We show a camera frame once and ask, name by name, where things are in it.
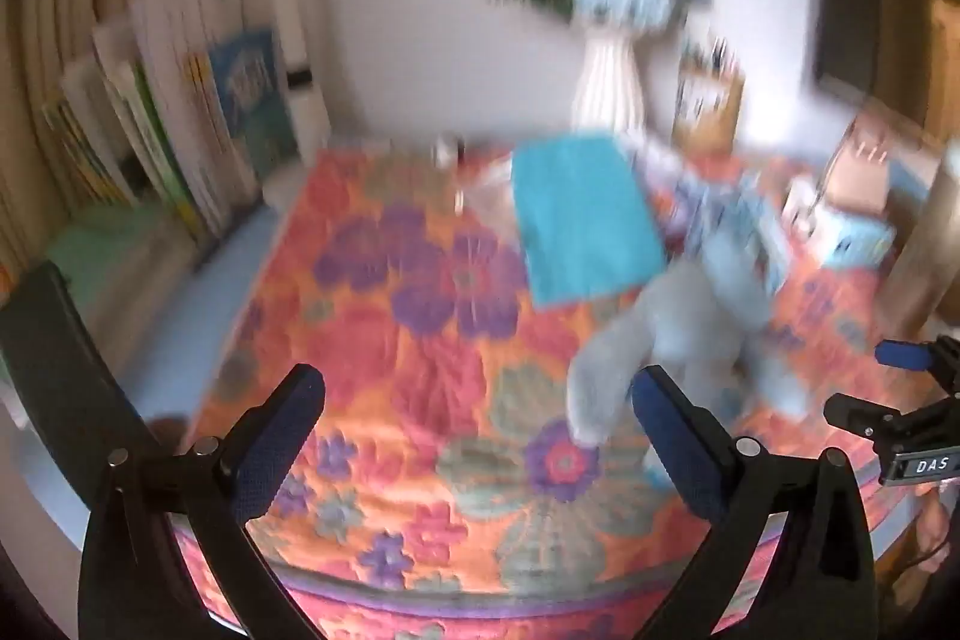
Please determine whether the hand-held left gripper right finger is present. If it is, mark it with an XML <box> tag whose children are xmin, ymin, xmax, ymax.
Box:
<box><xmin>630</xmin><ymin>364</ymin><xmax>878</xmax><ymax>640</ymax></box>

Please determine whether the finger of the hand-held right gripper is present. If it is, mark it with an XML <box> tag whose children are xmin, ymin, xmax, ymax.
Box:
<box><xmin>874</xmin><ymin>334</ymin><xmax>960</xmax><ymax>386</ymax></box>
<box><xmin>823</xmin><ymin>391</ymin><xmax>960</xmax><ymax>442</ymax></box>

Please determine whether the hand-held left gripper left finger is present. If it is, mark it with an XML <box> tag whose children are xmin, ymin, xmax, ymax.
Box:
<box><xmin>0</xmin><ymin>261</ymin><xmax>327</xmax><ymax>640</ymax></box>

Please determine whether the grey garment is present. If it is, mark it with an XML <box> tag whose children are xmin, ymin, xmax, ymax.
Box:
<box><xmin>566</xmin><ymin>231</ymin><xmax>815</xmax><ymax>450</ymax></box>

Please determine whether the teal cloth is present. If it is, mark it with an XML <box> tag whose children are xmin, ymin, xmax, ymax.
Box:
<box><xmin>511</xmin><ymin>131</ymin><xmax>665</xmax><ymax>310</ymax></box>

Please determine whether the blue tissue pack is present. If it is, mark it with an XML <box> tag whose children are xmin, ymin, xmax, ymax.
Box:
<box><xmin>814</xmin><ymin>212</ymin><xmax>897</xmax><ymax>270</ymax></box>

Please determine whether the floral quilted blanket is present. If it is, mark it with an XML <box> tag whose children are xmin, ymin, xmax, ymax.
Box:
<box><xmin>172</xmin><ymin>149</ymin><xmax>923</xmax><ymax>640</ymax></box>

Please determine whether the brown cardboard box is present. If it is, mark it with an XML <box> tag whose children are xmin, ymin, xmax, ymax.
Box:
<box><xmin>821</xmin><ymin>107</ymin><xmax>946</xmax><ymax>217</ymax></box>

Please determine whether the white and blue plush toy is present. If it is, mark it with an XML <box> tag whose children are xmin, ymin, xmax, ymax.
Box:
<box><xmin>652</xmin><ymin>160</ymin><xmax>792</xmax><ymax>296</ymax></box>

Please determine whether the stack of flat books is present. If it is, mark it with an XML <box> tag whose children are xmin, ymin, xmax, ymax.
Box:
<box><xmin>45</xmin><ymin>201</ymin><xmax>196</xmax><ymax>304</ymax></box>

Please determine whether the cardboard pen holder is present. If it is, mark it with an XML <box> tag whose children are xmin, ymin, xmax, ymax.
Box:
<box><xmin>673</xmin><ymin>62</ymin><xmax>747</xmax><ymax>154</ymax></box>

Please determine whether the row of upright books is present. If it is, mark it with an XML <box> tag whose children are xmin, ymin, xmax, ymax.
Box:
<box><xmin>37</xmin><ymin>0</ymin><xmax>301</xmax><ymax>244</ymax></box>

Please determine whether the bunch of pens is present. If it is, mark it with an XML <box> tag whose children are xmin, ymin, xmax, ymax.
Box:
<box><xmin>682</xmin><ymin>36</ymin><xmax>740</xmax><ymax>75</ymax></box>

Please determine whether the white ribbed vase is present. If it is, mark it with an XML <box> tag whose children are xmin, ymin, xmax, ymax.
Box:
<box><xmin>571</xmin><ymin>21</ymin><xmax>647</xmax><ymax>133</ymax></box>

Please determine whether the white desk lamp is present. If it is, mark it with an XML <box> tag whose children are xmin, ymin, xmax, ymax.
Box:
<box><xmin>184</xmin><ymin>0</ymin><xmax>331</xmax><ymax>150</ymax></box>

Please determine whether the beige curtain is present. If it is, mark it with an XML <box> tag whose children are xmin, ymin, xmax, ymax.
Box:
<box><xmin>0</xmin><ymin>0</ymin><xmax>151</xmax><ymax>281</ymax></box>

